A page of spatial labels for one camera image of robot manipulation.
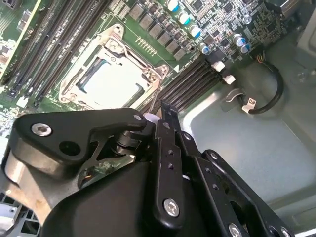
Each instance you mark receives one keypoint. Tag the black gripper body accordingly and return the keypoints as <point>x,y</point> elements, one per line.
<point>111,209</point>

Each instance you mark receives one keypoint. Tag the metal socket cover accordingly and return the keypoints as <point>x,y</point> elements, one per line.
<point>138,61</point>

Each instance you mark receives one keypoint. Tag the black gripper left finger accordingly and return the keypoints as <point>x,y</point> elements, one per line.
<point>61,123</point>

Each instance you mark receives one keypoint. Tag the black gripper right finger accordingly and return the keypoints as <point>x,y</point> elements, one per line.
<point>217,197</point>

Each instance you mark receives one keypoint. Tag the silver square CPU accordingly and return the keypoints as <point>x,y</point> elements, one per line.
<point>111,81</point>

